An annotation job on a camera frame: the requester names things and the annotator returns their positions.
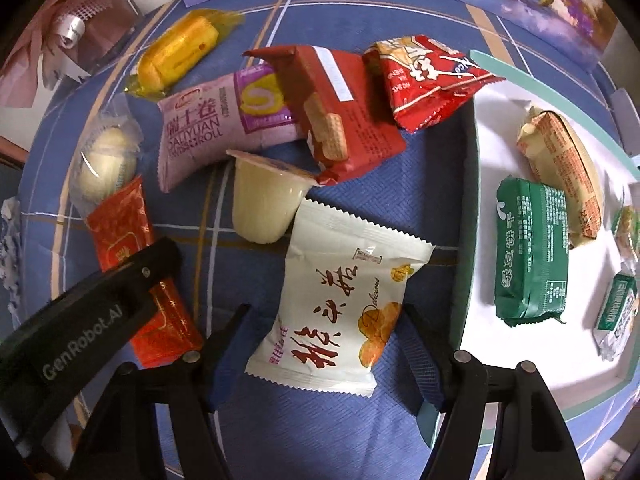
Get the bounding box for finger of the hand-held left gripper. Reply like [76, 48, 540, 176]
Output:
[117, 237, 182, 292]

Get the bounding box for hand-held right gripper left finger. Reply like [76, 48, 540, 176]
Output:
[65, 302, 253, 480]

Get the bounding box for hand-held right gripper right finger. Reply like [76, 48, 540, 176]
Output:
[402, 304, 581, 480]

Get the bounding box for small red gold packet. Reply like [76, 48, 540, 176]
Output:
[82, 176, 205, 368]

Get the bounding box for teal rimmed white shallow box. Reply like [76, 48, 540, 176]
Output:
[417, 50, 640, 448]

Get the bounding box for white chip print packet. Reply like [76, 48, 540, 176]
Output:
[244, 199, 437, 398]

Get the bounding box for clear white pastry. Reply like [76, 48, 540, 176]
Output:
[70, 105, 143, 211]

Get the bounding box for cream pudding cup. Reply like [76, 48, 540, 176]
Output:
[226, 149, 317, 245]

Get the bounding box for pink swiss roll packet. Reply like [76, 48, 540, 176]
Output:
[156, 67, 306, 193]

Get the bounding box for green biscuit packet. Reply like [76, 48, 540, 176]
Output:
[494, 176, 571, 328]

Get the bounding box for green white corn print packet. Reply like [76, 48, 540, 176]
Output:
[594, 271, 640, 361]

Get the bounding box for yellow cake packet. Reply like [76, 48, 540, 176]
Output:
[124, 8, 246, 100]

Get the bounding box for cream orange packet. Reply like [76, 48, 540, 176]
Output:
[516, 107, 606, 248]

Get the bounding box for red wafer packet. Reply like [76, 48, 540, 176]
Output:
[243, 45, 408, 186]

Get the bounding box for red striped snack packet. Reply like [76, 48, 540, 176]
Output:
[362, 35, 507, 134]

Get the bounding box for blue white tissue pack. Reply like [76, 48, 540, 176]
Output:
[0, 197, 23, 311]

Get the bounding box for pink wrapped flower bouquet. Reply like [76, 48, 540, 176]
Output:
[0, 0, 183, 108]

